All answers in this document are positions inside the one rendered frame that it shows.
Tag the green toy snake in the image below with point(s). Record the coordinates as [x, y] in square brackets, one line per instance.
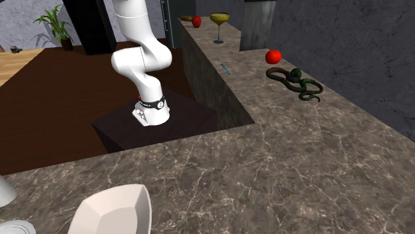
[303, 85]

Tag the dark grey refrigerator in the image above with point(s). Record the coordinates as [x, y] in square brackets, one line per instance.
[178, 13]

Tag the blue pen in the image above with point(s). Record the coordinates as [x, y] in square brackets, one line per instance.
[225, 69]

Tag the small dark floor object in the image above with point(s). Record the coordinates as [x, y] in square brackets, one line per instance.
[14, 49]

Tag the potted green plant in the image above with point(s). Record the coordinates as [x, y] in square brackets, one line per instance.
[58, 27]

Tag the yellow cocktail glass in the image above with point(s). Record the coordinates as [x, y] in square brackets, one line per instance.
[219, 18]

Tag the red tomato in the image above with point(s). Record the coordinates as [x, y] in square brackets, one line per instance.
[273, 56]

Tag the white plate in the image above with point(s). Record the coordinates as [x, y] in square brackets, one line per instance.
[16, 227]

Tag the white rounded vessel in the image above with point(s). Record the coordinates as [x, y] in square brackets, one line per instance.
[5, 192]

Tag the dark robot stand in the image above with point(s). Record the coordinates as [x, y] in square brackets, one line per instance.
[181, 124]

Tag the red apple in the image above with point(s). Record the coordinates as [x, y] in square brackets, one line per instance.
[196, 21]

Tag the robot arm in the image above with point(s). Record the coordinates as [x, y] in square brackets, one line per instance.
[137, 61]

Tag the white angular bowl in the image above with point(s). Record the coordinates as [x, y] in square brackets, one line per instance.
[113, 214]

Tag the brown bread loaf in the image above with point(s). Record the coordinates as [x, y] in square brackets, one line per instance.
[186, 18]

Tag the tall black cabinet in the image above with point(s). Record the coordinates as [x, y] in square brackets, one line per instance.
[90, 26]

